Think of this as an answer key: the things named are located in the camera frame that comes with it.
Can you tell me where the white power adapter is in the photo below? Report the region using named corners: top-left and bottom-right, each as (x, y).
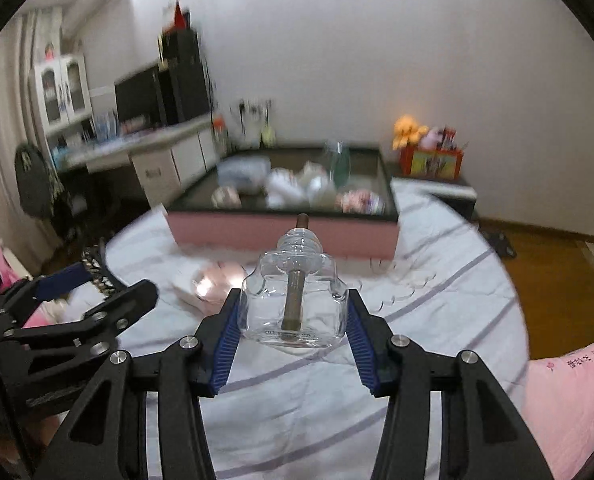
top-left (171, 263), bottom-right (204, 308)

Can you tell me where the rose gold round jar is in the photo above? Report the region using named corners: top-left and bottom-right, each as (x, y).
top-left (190, 261), bottom-right (246, 315)

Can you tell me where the clear glass perfume bottle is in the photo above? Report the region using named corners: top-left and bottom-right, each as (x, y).
top-left (238, 214), bottom-right (349, 353)

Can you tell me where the tissue pack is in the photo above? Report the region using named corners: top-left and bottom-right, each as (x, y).
top-left (216, 155), bottom-right (272, 194)

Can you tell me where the black pearl hair clip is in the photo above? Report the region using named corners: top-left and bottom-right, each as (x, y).
top-left (81, 240), bottom-right (126, 298)

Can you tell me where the pink bedding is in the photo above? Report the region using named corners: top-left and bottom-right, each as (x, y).
top-left (521, 342), bottom-right (594, 479)

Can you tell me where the black office chair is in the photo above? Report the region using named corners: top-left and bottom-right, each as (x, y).
top-left (15, 143), bottom-right (88, 242)

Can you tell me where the white desk with drawers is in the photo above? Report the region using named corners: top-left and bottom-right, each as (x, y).
top-left (57, 114), bottom-right (220, 207)

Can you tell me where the pink black storage tray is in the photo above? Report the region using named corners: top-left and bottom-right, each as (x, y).
top-left (166, 145), bottom-right (400, 260)

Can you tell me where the beige curtain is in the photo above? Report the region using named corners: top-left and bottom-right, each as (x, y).
top-left (0, 6), bottom-right (62, 272)

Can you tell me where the black bathroom scale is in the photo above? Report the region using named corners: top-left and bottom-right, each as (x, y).
top-left (480, 230), bottom-right (517, 259)

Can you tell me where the orange capped bottle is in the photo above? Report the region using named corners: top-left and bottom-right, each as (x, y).
top-left (212, 116), bottom-right (230, 157)

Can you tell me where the white hair dryer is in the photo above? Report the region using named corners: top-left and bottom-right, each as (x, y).
top-left (264, 168), bottom-right (309, 209)

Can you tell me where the black computer monitor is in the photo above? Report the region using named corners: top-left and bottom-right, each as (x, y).
top-left (114, 64), bottom-right (161, 126)

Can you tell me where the black white low cabinet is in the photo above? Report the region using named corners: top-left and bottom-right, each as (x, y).
top-left (386, 162), bottom-right (478, 221)

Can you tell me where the yellow blue snack bag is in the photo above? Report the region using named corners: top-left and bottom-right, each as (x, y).
top-left (260, 120), bottom-right (276, 148)

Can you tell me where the pink doll figure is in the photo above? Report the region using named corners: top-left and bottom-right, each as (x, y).
top-left (44, 44), bottom-right (56, 60)

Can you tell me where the pink patterned cube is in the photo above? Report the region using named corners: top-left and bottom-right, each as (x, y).
top-left (336, 190), bottom-right (385, 214)

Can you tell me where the orange toy box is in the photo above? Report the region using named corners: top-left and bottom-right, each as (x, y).
top-left (400, 145), bottom-right (464, 181)

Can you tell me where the clear teal cup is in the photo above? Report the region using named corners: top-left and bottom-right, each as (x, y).
top-left (325, 141), bottom-right (351, 188)

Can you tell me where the black computer tower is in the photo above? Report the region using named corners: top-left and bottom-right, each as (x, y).
top-left (159, 28), bottom-right (211, 126)

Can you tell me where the pink plush toy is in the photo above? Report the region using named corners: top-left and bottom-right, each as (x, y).
top-left (418, 127), bottom-right (443, 151)

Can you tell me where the red triangular flag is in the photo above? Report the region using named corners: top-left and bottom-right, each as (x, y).
top-left (162, 0), bottom-right (188, 34)

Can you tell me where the yellow octopus plush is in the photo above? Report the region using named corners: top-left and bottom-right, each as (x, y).
top-left (392, 115), bottom-right (429, 151)

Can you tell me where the white wall cabinet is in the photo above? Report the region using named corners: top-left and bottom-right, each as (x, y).
top-left (29, 54), bottom-right (92, 136)

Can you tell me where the wall power socket strip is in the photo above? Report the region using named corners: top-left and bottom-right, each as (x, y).
top-left (230, 99), bottom-right (273, 120)

